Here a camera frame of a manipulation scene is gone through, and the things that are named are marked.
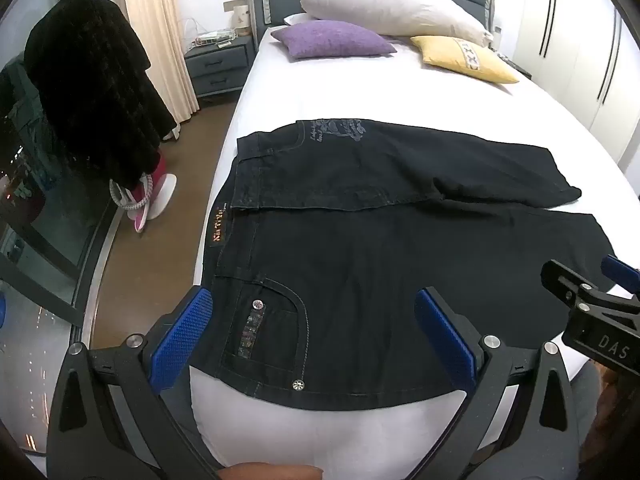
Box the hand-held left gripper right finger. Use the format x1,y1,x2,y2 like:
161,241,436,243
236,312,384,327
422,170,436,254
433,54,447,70
414,286,583,480

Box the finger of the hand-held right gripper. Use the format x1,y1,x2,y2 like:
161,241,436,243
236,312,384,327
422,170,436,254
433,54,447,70
541,259,640,313
601,254,640,295

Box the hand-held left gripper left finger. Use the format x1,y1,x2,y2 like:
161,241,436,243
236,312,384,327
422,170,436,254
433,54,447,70
45,286,223,480

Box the black denim pants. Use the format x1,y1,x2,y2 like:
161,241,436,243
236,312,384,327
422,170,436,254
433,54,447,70
192,119,618,411

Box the person's left hand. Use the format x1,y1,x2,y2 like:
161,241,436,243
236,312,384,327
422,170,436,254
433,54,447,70
219,461,324,480

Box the pink and white fan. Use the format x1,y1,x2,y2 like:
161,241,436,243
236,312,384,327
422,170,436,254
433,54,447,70
110,152,178,233

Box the white wardrobe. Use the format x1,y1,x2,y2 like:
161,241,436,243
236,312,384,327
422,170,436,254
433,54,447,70
500,0,640,166

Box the yellow cushion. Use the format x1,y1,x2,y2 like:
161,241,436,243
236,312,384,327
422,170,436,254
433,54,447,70
410,35,521,85

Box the dark hanging cloth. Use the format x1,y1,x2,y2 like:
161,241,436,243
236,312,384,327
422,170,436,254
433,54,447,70
24,0,177,188

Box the white bed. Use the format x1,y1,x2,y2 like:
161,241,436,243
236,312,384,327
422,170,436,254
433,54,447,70
82,25,640,480

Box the grey nightstand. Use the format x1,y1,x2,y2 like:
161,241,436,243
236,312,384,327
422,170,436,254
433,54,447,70
183,35,258,98

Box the clear plastic box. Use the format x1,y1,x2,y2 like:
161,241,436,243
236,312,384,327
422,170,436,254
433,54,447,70
192,30,236,47

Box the cream curtain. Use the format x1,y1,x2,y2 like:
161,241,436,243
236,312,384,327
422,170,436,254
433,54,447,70
107,0,201,126

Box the purple cushion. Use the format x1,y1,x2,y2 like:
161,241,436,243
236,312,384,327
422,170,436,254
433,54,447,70
270,20,398,59

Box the large white pillow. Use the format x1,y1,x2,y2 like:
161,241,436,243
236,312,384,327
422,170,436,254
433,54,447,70
299,0,493,48

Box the long wardrobe handle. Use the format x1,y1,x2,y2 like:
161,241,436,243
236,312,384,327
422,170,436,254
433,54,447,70
597,10,626,106
539,0,559,58

